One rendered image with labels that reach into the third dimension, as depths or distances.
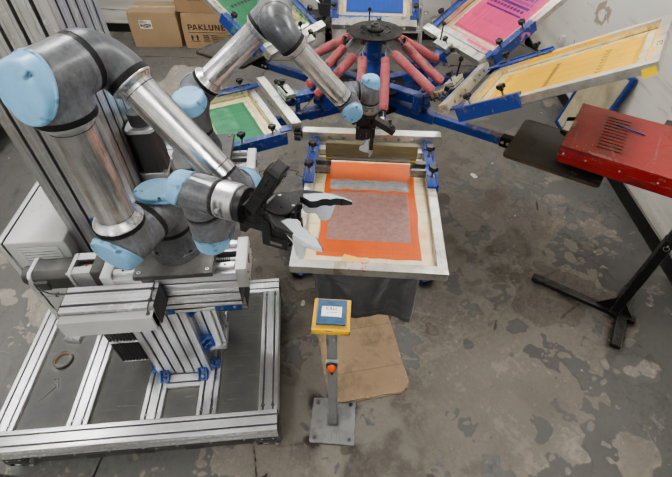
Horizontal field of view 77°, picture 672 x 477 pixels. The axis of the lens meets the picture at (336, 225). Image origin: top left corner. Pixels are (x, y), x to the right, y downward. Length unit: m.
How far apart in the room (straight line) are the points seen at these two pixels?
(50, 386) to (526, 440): 2.31
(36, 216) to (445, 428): 1.98
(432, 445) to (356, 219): 1.18
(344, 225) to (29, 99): 1.20
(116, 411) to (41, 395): 0.39
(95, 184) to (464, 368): 2.07
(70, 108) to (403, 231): 1.25
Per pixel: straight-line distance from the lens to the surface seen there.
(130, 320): 1.36
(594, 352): 2.90
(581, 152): 2.20
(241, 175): 0.99
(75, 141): 0.97
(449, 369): 2.53
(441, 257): 1.65
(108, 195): 1.05
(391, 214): 1.83
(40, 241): 1.62
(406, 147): 1.91
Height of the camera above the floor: 2.20
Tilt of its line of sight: 45 degrees down
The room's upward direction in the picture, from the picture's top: straight up
